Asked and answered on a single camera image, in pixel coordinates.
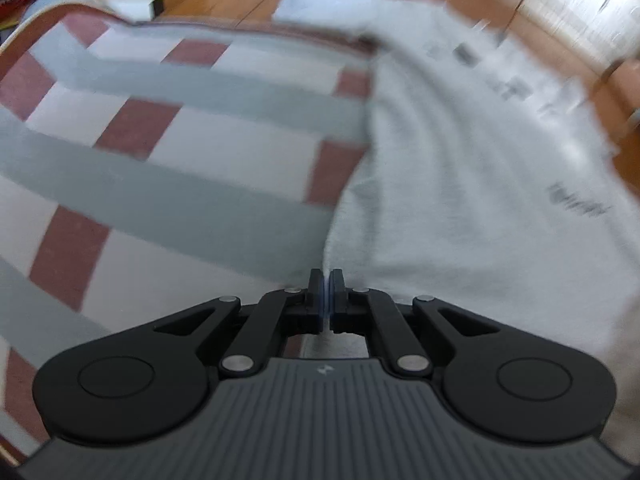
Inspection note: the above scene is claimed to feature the checkered mat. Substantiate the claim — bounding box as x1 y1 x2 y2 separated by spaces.
0 2 373 466

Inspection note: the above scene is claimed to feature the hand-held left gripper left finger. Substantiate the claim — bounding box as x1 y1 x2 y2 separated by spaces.
150 269 328 378

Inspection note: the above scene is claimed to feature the white box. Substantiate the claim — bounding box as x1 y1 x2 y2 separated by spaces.
106 0 167 23

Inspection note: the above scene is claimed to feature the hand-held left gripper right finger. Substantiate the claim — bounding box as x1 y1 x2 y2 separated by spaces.
329 269 506 380

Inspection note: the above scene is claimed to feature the light grey t-shirt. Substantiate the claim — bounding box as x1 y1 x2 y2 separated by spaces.
272 0 640 466

